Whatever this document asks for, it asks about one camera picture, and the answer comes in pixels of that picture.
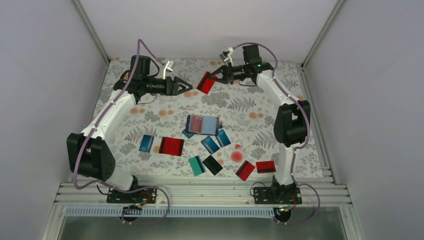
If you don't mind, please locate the white card red circle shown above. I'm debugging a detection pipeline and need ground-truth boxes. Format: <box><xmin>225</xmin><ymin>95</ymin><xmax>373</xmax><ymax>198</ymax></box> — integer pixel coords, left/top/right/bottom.
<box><xmin>230</xmin><ymin>144</ymin><xmax>245</xmax><ymax>163</ymax></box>

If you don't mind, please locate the red card upper stack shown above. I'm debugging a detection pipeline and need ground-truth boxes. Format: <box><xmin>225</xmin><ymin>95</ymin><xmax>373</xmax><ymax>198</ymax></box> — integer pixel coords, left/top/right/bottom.
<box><xmin>159</xmin><ymin>137</ymin><xmax>172</xmax><ymax>155</ymax></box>

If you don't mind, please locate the red card overlapping stack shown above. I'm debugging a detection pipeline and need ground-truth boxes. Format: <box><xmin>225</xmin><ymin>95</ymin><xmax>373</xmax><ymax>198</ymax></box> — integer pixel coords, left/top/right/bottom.
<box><xmin>169</xmin><ymin>138</ymin><xmax>185</xmax><ymax>156</ymax></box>

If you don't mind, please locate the blue card far left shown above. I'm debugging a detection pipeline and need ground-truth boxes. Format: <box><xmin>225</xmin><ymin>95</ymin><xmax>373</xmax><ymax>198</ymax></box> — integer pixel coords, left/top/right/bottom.
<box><xmin>138</xmin><ymin>134</ymin><xmax>155</xmax><ymax>153</ymax></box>

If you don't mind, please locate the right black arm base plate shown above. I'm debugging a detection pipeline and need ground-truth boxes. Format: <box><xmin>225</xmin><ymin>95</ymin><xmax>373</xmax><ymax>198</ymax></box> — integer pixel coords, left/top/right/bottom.
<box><xmin>252</xmin><ymin>186</ymin><xmax>303</xmax><ymax>205</ymax></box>

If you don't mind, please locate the blue card centre right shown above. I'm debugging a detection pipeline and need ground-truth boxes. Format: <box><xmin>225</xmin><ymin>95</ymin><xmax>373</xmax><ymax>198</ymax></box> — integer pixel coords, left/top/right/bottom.
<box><xmin>215</xmin><ymin>129</ymin><xmax>231</xmax><ymax>148</ymax></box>

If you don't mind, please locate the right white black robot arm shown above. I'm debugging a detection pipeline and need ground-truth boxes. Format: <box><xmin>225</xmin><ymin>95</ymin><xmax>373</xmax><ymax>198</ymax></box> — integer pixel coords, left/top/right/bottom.
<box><xmin>213</xmin><ymin>42</ymin><xmax>311</xmax><ymax>204</ymax></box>

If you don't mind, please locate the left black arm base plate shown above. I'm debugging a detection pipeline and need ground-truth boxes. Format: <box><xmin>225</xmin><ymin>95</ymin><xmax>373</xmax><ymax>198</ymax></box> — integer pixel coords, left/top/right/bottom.
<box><xmin>106</xmin><ymin>188</ymin><xmax>158</xmax><ymax>204</ymax></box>

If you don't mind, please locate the aluminium front rail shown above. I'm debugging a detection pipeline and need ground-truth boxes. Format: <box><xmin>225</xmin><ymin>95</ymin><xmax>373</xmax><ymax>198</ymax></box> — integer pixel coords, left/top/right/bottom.
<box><xmin>54</xmin><ymin>181</ymin><xmax>352</xmax><ymax>207</ymax></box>

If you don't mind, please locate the red card black stripe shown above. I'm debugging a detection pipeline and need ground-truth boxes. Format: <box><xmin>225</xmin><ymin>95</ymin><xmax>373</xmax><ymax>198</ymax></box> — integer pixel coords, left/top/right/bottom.
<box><xmin>188</xmin><ymin>115</ymin><xmax>204</xmax><ymax>134</ymax></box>

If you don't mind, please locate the blue card top centre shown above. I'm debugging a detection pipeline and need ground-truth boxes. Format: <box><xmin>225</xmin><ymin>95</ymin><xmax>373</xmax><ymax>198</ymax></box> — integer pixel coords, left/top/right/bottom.
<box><xmin>182</xmin><ymin>129</ymin><xmax>195</xmax><ymax>139</ymax></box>

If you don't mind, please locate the purple cable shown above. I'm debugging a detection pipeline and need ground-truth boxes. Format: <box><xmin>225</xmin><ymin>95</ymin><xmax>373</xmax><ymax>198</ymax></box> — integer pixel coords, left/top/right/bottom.
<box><xmin>231</xmin><ymin>42</ymin><xmax>322</xmax><ymax>227</ymax></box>
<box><xmin>72</xmin><ymin>39</ymin><xmax>171</xmax><ymax>226</ymax></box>

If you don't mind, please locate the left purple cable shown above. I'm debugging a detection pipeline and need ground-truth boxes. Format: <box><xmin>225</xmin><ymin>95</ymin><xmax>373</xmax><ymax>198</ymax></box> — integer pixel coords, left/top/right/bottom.
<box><xmin>72</xmin><ymin>39</ymin><xmax>171</xmax><ymax>226</ymax></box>

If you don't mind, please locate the teal card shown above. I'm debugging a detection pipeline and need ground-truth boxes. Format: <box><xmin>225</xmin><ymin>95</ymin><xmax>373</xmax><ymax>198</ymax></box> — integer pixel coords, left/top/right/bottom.
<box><xmin>188</xmin><ymin>155</ymin><xmax>206</xmax><ymax>176</ymax></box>

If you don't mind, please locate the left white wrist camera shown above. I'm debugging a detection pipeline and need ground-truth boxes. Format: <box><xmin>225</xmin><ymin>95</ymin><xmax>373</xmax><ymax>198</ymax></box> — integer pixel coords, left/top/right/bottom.
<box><xmin>161</xmin><ymin>60</ymin><xmax>174</xmax><ymax>80</ymax></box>

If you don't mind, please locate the floral patterned table mat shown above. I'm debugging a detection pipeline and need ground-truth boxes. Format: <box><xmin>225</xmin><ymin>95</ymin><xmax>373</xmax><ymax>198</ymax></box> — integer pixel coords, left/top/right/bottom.
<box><xmin>74</xmin><ymin>56</ymin><xmax>324</xmax><ymax>180</ymax></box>

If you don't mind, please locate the dark blue card holder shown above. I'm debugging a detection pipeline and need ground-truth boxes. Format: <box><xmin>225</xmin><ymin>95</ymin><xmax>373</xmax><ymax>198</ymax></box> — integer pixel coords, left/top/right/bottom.
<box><xmin>185</xmin><ymin>114</ymin><xmax>223</xmax><ymax>136</ymax></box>

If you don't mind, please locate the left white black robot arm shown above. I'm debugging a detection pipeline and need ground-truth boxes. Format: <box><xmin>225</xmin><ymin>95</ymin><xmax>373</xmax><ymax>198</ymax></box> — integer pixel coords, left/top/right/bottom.
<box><xmin>66</xmin><ymin>55</ymin><xmax>193</xmax><ymax>203</ymax></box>

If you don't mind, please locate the blue card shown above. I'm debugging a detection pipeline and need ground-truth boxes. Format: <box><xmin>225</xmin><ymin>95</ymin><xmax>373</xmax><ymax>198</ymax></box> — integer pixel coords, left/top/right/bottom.
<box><xmin>200</xmin><ymin>136</ymin><xmax>220</xmax><ymax>155</ymax></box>
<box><xmin>182</xmin><ymin>129</ymin><xmax>195</xmax><ymax>139</ymax></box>
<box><xmin>138</xmin><ymin>134</ymin><xmax>155</xmax><ymax>153</ymax></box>
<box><xmin>215</xmin><ymin>129</ymin><xmax>231</xmax><ymax>148</ymax></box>

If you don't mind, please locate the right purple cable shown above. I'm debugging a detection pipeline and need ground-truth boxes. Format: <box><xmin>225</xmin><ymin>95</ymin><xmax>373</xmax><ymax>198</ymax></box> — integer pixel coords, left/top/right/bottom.
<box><xmin>231</xmin><ymin>42</ymin><xmax>322</xmax><ymax>227</ymax></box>

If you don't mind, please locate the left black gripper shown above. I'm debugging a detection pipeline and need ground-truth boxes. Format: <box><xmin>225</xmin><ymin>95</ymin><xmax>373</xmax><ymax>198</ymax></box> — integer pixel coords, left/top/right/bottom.
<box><xmin>142</xmin><ymin>76</ymin><xmax>192</xmax><ymax>96</ymax></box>

